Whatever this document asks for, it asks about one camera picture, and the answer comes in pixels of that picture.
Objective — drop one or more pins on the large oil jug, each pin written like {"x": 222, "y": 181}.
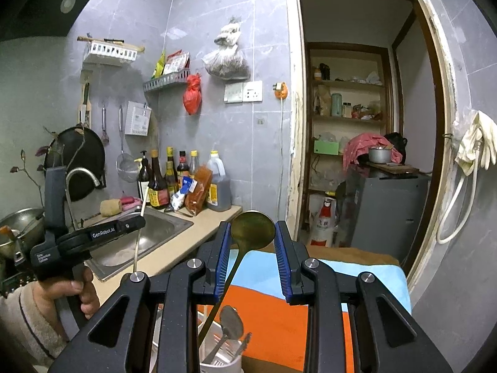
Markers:
{"x": 218, "y": 190}

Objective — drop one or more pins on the yellow sponge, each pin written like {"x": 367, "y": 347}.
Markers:
{"x": 110, "y": 207}

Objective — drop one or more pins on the yellow label sauce bottle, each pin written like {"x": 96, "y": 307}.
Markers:
{"x": 170, "y": 175}

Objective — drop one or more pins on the blue orange brown striped cloth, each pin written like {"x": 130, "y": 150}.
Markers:
{"x": 271, "y": 318}

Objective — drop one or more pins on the black bag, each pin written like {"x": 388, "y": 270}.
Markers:
{"x": 396, "y": 142}

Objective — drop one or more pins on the pink cloth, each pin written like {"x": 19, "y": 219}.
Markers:
{"x": 359, "y": 145}

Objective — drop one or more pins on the metal pot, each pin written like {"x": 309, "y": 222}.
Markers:
{"x": 378, "y": 156}

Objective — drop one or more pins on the white sack red figure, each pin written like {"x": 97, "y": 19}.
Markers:
{"x": 324, "y": 225}

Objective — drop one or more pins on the grey wall shelf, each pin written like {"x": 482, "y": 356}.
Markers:
{"x": 163, "y": 82}

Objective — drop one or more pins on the black wok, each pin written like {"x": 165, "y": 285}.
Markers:
{"x": 83, "y": 151}

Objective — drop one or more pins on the white hanging box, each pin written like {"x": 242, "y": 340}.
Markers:
{"x": 138, "y": 118}

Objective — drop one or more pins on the grey fridge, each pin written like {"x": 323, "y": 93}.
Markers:
{"x": 384, "y": 209}

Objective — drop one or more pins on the white utensil holder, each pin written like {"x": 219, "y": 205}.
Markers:
{"x": 221, "y": 365}

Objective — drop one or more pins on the steel sink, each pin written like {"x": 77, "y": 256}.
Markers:
{"x": 155, "y": 233}

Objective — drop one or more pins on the person's left forearm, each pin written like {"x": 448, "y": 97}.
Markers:
{"x": 27, "y": 326}

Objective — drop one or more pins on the black range hood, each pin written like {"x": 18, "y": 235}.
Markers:
{"x": 46, "y": 7}

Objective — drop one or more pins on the white wall socket plate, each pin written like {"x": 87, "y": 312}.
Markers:
{"x": 244, "y": 92}

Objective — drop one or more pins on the metal basin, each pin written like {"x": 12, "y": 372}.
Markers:
{"x": 23, "y": 217}

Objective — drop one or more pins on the pink scrubber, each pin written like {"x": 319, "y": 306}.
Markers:
{"x": 130, "y": 202}

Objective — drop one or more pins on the clear hanging plastic bag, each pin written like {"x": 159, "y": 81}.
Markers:
{"x": 227, "y": 64}

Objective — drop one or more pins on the yellow snack packet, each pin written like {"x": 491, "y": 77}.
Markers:
{"x": 159, "y": 66}

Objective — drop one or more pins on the large silver spoon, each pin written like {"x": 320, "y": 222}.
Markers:
{"x": 232, "y": 320}

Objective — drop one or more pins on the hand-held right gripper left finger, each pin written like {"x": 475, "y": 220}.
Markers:
{"x": 222, "y": 268}

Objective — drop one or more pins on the cream rubber gloves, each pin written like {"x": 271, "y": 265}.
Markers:
{"x": 479, "y": 136}

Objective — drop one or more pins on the red spice packet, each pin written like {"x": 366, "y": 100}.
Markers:
{"x": 198, "y": 192}

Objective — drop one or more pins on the gold spoon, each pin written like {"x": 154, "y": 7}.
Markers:
{"x": 252, "y": 229}

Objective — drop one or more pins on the orange plug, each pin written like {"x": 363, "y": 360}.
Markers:
{"x": 280, "y": 90}

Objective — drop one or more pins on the dry twig plant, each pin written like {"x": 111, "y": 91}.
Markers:
{"x": 42, "y": 150}

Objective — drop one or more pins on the green box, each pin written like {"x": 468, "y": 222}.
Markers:
{"x": 326, "y": 147}

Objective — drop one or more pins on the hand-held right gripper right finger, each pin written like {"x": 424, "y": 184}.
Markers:
{"x": 282, "y": 268}

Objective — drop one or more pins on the red white snack packets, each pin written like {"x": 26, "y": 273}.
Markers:
{"x": 176, "y": 62}

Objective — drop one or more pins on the dark jar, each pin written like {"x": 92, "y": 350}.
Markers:
{"x": 324, "y": 72}

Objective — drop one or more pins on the red plastic bag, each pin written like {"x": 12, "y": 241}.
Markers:
{"x": 193, "y": 95}

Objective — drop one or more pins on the white plastic wall rack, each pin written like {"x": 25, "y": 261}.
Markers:
{"x": 110, "y": 51}

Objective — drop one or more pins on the wooden cutting board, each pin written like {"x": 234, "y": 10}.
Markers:
{"x": 400, "y": 169}

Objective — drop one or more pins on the red label sauce bottle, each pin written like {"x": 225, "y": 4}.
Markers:
{"x": 182, "y": 169}

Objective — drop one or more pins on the blue white packet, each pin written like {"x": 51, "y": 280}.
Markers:
{"x": 180, "y": 198}

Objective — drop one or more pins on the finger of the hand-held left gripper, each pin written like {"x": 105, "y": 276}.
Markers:
{"x": 134, "y": 225}

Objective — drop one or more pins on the worn door frame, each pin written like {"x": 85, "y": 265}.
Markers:
{"x": 293, "y": 124}

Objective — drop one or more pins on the white jar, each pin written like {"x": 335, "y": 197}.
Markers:
{"x": 347, "y": 110}

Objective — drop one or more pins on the dark pump bottle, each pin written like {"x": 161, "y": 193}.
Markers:
{"x": 144, "y": 178}

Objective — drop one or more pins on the hanging kitchen knife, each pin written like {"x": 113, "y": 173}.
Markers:
{"x": 85, "y": 105}

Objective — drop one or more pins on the hanging metal spatula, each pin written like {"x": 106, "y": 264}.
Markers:
{"x": 104, "y": 136}

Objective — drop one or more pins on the teal thermos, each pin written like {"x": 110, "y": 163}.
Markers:
{"x": 336, "y": 105}

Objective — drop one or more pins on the curved steel faucet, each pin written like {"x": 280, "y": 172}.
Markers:
{"x": 79, "y": 169}

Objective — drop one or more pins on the person's left hand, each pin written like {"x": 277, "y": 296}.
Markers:
{"x": 87, "y": 299}

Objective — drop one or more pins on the large dark sauce bottle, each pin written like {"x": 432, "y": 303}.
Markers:
{"x": 157, "y": 190}

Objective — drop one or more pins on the wooden shelf unit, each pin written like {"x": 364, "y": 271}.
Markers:
{"x": 349, "y": 119}

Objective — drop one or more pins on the hanging mesh strainer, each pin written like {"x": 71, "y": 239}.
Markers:
{"x": 127, "y": 167}

